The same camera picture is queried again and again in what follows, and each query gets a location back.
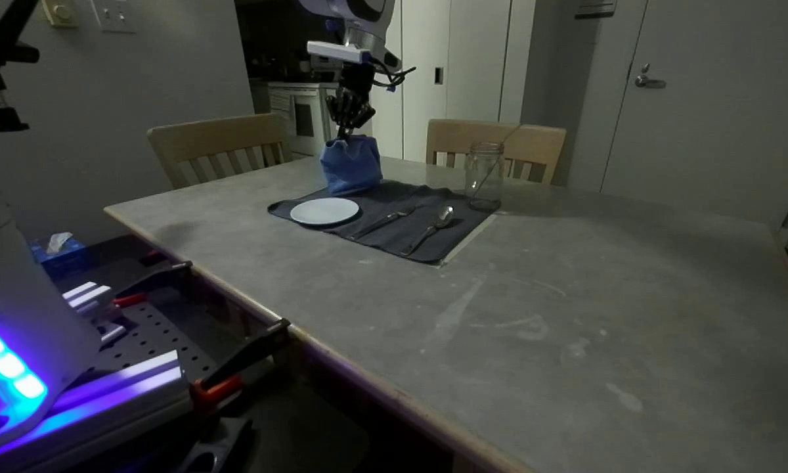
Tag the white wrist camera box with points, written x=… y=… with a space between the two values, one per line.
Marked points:
x=334 y=52

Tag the silver door handle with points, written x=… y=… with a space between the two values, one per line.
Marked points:
x=644 y=80

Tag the metal spoon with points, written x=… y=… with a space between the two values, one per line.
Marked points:
x=443 y=221

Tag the metal knife on placemat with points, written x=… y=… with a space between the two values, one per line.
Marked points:
x=381 y=221

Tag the white round plate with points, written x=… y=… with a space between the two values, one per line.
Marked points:
x=325 y=212

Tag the black orange clamp near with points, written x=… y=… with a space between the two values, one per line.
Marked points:
x=226 y=376

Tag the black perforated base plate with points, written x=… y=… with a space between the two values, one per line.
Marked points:
x=150 y=329

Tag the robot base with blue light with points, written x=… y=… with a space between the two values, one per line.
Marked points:
x=50 y=422

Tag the wooden chair far right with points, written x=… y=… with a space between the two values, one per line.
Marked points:
x=531 y=153

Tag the clear glass bottle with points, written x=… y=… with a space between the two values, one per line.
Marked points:
x=485 y=166

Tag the black orange clamp far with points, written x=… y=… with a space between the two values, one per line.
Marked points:
x=158 y=278

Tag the wooden chair far left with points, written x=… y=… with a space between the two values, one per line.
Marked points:
x=230 y=147

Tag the black orange clamp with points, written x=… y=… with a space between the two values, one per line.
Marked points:
x=226 y=376
x=158 y=278

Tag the wooden chair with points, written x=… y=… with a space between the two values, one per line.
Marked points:
x=531 y=153
x=230 y=147

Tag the white kitchen cabinets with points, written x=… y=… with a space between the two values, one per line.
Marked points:
x=307 y=122

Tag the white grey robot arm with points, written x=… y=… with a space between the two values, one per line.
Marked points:
x=364 y=28

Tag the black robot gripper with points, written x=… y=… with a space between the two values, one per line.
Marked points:
x=352 y=102

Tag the blue cloth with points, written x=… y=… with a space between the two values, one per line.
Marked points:
x=350 y=165

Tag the dark grey cloth placemat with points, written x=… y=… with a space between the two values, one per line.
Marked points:
x=395 y=237

